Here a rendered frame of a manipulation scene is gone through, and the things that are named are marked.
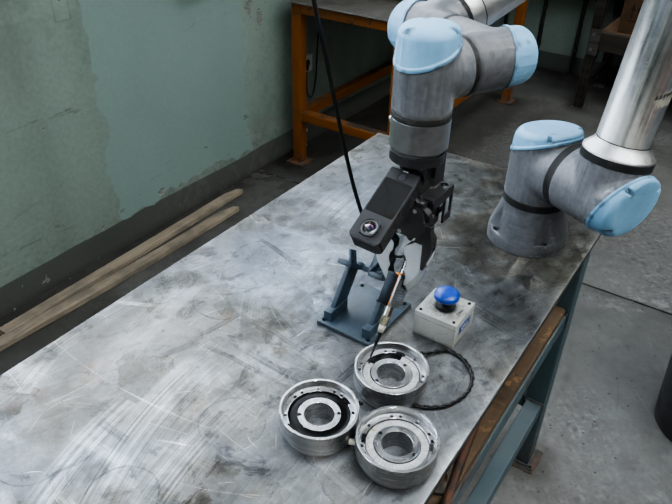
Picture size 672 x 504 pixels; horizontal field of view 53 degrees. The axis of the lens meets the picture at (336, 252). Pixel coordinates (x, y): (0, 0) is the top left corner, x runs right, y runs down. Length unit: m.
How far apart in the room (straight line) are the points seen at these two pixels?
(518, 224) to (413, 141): 0.49
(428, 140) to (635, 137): 0.41
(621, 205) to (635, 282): 1.67
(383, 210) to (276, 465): 0.35
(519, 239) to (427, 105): 0.53
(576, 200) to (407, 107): 0.44
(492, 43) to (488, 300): 0.47
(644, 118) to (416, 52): 0.45
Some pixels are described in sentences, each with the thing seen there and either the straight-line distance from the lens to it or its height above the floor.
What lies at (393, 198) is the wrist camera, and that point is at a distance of 0.84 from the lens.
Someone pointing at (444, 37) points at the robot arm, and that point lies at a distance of 0.78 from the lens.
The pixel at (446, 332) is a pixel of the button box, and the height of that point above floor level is 0.83.
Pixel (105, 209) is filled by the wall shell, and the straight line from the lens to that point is 2.67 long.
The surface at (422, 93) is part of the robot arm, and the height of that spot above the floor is 1.22.
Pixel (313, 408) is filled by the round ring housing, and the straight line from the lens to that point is 0.92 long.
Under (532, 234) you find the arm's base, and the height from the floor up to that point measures 0.85.
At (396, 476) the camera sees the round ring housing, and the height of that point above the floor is 0.83.
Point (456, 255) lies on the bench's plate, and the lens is 1.26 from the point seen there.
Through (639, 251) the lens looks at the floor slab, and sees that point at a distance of 2.98.
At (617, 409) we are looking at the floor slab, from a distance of 2.22.
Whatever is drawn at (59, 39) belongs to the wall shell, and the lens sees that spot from 2.40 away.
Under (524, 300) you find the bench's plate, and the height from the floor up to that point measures 0.80.
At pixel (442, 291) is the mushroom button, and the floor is 0.87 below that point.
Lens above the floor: 1.49
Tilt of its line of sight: 34 degrees down
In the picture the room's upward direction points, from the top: 2 degrees clockwise
